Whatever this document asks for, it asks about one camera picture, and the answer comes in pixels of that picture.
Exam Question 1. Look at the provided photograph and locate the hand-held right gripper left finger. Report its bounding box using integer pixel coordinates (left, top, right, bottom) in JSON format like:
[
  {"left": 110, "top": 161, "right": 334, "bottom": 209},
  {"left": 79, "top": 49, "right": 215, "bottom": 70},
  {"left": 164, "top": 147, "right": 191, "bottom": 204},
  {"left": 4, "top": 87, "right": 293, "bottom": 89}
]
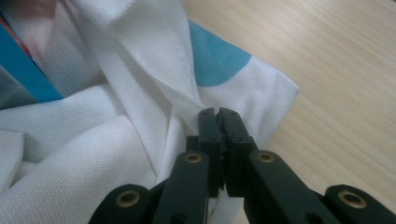
[{"left": 185, "top": 107, "right": 226, "bottom": 199}]

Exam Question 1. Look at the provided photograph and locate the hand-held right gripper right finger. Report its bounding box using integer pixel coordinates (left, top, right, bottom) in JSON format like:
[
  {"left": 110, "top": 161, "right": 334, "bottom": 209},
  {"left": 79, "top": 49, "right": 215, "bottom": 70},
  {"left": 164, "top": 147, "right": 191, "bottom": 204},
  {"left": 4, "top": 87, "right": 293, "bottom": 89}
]
[{"left": 216, "top": 106, "right": 260, "bottom": 199}]

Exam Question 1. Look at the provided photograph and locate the white cloth with coloured patches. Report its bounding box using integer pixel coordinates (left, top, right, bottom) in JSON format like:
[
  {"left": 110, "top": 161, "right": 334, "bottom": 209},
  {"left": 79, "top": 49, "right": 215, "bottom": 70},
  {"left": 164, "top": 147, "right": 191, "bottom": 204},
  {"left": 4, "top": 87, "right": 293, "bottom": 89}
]
[{"left": 0, "top": 0, "right": 301, "bottom": 224}]

